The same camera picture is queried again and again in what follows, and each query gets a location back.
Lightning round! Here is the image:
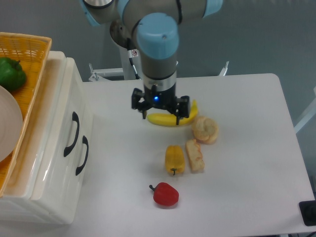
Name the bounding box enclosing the black top drawer handle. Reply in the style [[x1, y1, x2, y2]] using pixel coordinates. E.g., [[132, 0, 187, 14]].
[[63, 111, 80, 157]]

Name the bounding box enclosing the white drawer cabinet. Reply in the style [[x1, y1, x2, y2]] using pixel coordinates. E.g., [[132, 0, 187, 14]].
[[0, 51, 94, 224]]

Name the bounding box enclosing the black device at table corner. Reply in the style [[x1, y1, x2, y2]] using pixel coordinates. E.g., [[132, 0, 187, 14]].
[[299, 200, 316, 226]]

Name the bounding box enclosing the black drawer handle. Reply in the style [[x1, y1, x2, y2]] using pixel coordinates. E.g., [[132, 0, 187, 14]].
[[63, 111, 80, 157], [75, 135, 89, 176]]

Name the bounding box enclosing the white drawer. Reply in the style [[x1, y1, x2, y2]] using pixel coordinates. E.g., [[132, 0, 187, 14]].
[[31, 58, 84, 200]]

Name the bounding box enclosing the yellow banana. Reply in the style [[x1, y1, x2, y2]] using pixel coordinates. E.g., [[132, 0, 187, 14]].
[[147, 100, 198, 127]]

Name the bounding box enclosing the red bell pepper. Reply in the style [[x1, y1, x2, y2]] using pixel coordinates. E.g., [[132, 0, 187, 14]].
[[149, 182, 179, 207]]

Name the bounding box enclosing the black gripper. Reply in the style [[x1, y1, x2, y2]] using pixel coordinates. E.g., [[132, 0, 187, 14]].
[[131, 84, 190, 125]]

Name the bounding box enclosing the white round plate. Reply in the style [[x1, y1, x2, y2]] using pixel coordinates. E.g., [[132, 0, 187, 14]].
[[0, 86, 23, 161]]

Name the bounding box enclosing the black lower drawer handle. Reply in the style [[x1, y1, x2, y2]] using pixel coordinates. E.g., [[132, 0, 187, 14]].
[[75, 135, 89, 176]]

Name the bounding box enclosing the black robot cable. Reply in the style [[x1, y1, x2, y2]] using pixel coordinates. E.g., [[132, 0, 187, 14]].
[[125, 38, 142, 80]]

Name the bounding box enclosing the green bell pepper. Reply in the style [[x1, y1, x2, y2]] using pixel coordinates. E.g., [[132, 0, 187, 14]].
[[0, 57, 27, 91]]

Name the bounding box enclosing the round bread bun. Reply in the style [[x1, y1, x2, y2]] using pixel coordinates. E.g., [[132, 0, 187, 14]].
[[192, 116, 219, 145]]

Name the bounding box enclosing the yellow bell pepper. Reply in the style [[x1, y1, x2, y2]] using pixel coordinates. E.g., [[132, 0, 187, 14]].
[[165, 145, 185, 176]]

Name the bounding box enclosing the toast bread slice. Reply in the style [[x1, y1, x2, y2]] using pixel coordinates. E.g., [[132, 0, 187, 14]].
[[185, 139, 205, 172]]

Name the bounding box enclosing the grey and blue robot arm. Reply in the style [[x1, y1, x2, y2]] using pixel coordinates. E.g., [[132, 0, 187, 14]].
[[80, 0, 223, 125]]

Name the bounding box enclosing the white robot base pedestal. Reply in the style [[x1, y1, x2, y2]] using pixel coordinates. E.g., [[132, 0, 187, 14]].
[[109, 19, 144, 80]]

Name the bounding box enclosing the orange woven basket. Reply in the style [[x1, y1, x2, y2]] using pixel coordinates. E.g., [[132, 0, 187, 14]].
[[0, 32, 52, 197]]

